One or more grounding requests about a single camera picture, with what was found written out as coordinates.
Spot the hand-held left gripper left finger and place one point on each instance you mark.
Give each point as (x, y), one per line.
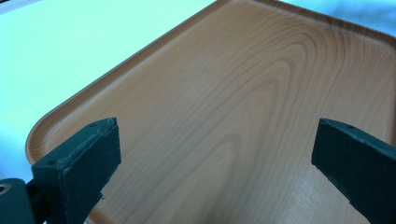
(82, 168)

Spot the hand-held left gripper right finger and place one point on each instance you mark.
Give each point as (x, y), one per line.
(358, 165)

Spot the wooden tray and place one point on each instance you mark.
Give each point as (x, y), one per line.
(224, 118)

